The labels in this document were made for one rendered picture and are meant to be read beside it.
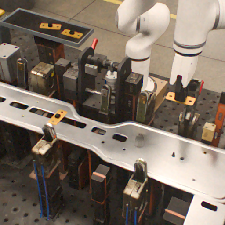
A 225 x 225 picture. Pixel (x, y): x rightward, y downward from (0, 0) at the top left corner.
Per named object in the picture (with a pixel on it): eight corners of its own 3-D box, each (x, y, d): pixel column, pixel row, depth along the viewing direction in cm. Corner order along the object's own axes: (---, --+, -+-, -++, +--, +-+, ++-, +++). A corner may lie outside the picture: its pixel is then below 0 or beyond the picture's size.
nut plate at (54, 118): (56, 125, 151) (56, 123, 151) (47, 122, 153) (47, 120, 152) (67, 112, 157) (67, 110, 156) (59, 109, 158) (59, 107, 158)
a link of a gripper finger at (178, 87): (182, 62, 113) (184, 68, 118) (172, 88, 112) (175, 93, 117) (186, 63, 113) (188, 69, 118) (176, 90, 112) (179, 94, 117)
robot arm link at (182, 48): (180, 26, 114) (179, 36, 116) (169, 42, 108) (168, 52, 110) (211, 31, 112) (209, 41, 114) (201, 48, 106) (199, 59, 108)
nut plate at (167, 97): (164, 99, 123) (165, 96, 123) (168, 92, 126) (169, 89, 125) (192, 106, 121) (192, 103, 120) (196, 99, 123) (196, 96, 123)
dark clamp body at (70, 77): (62, 144, 186) (54, 76, 161) (77, 126, 195) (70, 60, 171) (82, 151, 183) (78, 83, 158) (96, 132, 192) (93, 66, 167)
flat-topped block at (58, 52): (45, 111, 204) (32, 30, 175) (54, 102, 209) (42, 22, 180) (63, 117, 200) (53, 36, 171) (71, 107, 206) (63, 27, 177)
